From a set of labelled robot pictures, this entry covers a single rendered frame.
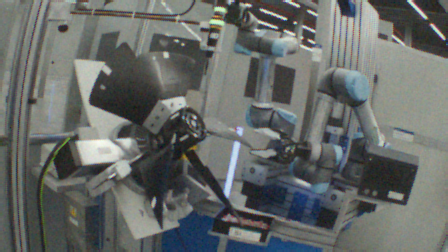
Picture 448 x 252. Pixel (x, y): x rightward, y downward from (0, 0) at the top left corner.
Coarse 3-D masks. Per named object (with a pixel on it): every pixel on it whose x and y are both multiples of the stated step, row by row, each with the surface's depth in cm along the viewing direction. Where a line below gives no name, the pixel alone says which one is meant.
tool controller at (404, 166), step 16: (368, 160) 133; (384, 160) 129; (400, 160) 126; (416, 160) 126; (368, 176) 134; (384, 176) 130; (400, 176) 126; (368, 192) 134; (384, 192) 132; (400, 192) 128
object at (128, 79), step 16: (128, 48) 110; (112, 64) 106; (128, 64) 110; (96, 80) 102; (112, 80) 106; (128, 80) 110; (144, 80) 114; (96, 96) 103; (112, 96) 107; (128, 96) 110; (144, 96) 114; (112, 112) 108; (128, 112) 112; (144, 112) 115
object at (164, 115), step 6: (162, 102) 119; (156, 108) 118; (168, 108) 120; (150, 114) 117; (156, 114) 119; (162, 114) 120; (168, 114) 121; (150, 120) 118; (156, 120) 119; (162, 120) 120; (150, 126) 118; (156, 126) 120; (156, 132) 120
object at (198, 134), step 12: (180, 108) 120; (192, 108) 125; (168, 120) 120; (180, 120) 117; (192, 120) 124; (168, 132) 119; (180, 132) 118; (192, 132) 120; (204, 132) 124; (156, 144) 120; (168, 144) 122; (180, 144) 120; (192, 144) 121; (180, 156) 127
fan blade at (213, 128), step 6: (204, 120) 152; (210, 120) 154; (216, 120) 156; (210, 126) 146; (216, 126) 148; (222, 126) 152; (228, 126) 156; (210, 132) 135; (216, 132) 138; (222, 132) 142; (228, 132) 146; (234, 132) 152; (228, 138) 139; (234, 138) 143; (240, 138) 148; (246, 144) 146
